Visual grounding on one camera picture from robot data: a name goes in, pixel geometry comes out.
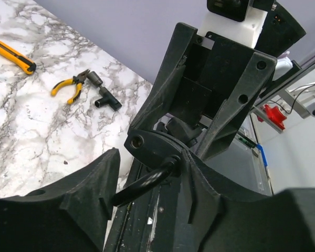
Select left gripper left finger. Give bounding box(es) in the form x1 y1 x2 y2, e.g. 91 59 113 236
0 148 120 251

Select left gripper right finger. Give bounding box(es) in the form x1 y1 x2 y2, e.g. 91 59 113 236
180 150 315 251

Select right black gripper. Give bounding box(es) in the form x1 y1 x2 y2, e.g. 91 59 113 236
128 23 277 161

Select yellow utility knife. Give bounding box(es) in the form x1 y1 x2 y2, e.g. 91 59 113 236
0 41 37 75

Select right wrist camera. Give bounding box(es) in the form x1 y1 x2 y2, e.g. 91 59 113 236
197 1 268 49

